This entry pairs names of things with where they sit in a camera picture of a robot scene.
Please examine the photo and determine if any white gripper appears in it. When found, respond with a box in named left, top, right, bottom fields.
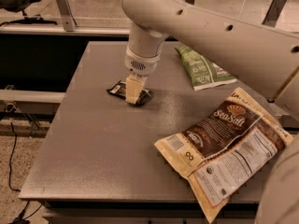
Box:
left=124, top=46, right=161, bottom=105

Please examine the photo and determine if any black rxbar chocolate bar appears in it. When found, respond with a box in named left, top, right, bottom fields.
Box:
left=107, top=80, right=152, bottom=106

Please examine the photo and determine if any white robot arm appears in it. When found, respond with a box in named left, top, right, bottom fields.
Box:
left=121, top=0, right=299, bottom=224

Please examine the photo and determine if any green jalapeno chip bag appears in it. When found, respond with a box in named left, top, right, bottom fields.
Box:
left=175, top=45, right=236, bottom=91

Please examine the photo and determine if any brown sea salt chip bag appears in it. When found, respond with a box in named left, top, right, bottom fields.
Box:
left=155, top=88, right=293, bottom=222

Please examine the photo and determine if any black office chair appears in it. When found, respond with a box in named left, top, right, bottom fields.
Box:
left=0, top=0, right=57, bottom=25

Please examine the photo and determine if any left metal bracket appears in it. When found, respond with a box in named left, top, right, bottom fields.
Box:
left=55, top=0, right=77, bottom=32

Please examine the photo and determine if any metal rail beam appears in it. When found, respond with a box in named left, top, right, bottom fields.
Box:
left=0, top=90, right=65, bottom=104

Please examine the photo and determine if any right metal bracket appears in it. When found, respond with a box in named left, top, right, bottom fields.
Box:
left=262, top=0, right=288, bottom=27

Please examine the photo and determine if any black floor cable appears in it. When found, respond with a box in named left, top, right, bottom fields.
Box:
left=7, top=121, right=43, bottom=224

